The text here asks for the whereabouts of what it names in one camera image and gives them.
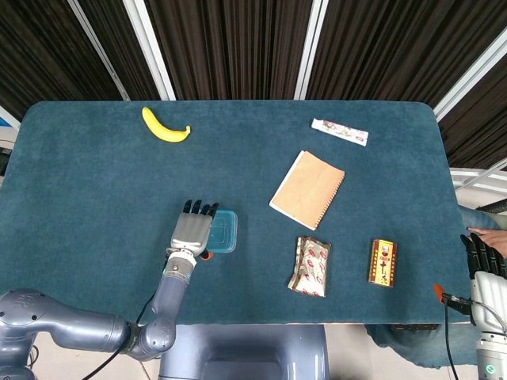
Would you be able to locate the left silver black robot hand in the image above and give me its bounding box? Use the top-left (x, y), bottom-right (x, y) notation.
top-left (169, 199), bottom-right (221, 261)

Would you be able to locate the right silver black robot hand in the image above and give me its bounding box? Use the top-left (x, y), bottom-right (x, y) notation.
top-left (433, 233), bottom-right (507, 330)

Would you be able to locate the blue plastic lid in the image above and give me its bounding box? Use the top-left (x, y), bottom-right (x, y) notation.
top-left (204, 209), bottom-right (239, 255)

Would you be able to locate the person's bare hand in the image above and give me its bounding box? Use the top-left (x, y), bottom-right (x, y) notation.
top-left (467, 226), bottom-right (507, 259)

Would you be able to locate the red yellow printed box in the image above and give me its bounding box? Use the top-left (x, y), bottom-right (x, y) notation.
top-left (368, 237), bottom-right (399, 289)

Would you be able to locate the teal table cloth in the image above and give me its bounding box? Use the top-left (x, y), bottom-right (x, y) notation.
top-left (0, 99), bottom-right (473, 326)

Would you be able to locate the blue jeans leg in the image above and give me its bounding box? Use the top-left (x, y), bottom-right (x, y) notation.
top-left (364, 207), bottom-right (502, 370)

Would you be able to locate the yellow banana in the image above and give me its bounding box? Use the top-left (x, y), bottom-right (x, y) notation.
top-left (141, 106), bottom-right (193, 143)

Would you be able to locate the spiral-bound notebook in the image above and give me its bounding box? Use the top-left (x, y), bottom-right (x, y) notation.
top-left (269, 149), bottom-right (346, 232)

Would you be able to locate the gold red foil snack pack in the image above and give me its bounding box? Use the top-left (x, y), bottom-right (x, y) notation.
top-left (287, 236), bottom-right (333, 299)

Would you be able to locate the blue-grey robot torso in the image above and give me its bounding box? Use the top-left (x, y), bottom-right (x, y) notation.
top-left (158, 324), bottom-right (330, 380)

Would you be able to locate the white toothpaste tube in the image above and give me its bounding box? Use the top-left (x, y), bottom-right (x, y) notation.
top-left (310, 117), bottom-right (371, 148)

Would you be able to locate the dark brown pleated curtain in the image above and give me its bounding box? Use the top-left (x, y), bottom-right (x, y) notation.
top-left (0, 0), bottom-right (507, 172)

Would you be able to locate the white blue board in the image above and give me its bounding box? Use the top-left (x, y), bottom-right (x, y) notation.
top-left (0, 104), bottom-right (22, 132)

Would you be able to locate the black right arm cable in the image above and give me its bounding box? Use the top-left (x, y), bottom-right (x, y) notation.
top-left (442, 299), bottom-right (461, 380)

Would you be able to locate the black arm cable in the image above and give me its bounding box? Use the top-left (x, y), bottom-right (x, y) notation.
top-left (442, 299), bottom-right (461, 380)
top-left (89, 260), bottom-right (170, 380)

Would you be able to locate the black corrugated hose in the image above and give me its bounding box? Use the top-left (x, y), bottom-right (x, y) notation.
top-left (475, 198), bottom-right (507, 217)

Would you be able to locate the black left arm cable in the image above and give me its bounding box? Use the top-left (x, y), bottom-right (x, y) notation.
top-left (89, 260), bottom-right (170, 380)

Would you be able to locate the white metal frame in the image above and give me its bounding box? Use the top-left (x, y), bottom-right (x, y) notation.
top-left (448, 158), bottom-right (507, 196)

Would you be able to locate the white partition post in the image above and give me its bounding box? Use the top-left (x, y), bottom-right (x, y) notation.
top-left (432, 26), bottom-right (507, 124)
top-left (67, 0), bottom-right (132, 101)
top-left (293, 0), bottom-right (330, 101)
top-left (122, 0), bottom-right (177, 101)

